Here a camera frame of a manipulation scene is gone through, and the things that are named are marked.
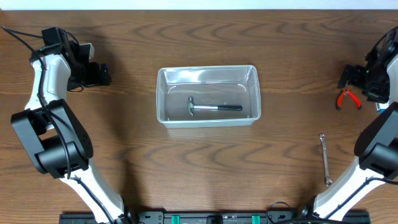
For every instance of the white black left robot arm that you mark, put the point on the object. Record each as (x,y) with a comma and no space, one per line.
(55,140)

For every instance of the blue white screwdriver box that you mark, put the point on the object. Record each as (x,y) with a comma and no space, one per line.
(381,107)

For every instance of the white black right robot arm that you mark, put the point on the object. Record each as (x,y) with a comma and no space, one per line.
(375,151)

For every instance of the small steel claw hammer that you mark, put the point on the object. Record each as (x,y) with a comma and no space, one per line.
(195,107)

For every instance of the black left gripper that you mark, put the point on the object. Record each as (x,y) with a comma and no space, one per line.
(94,74)

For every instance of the silver combination wrench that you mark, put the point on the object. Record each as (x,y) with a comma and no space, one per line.
(325,158)

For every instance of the clear plastic container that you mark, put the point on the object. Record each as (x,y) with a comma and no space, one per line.
(208,85)

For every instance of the red handled pliers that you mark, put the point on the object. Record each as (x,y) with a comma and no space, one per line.
(349,93)

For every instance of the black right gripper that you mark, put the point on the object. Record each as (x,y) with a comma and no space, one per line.
(355,80)

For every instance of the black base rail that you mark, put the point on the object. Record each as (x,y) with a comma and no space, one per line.
(207,218)

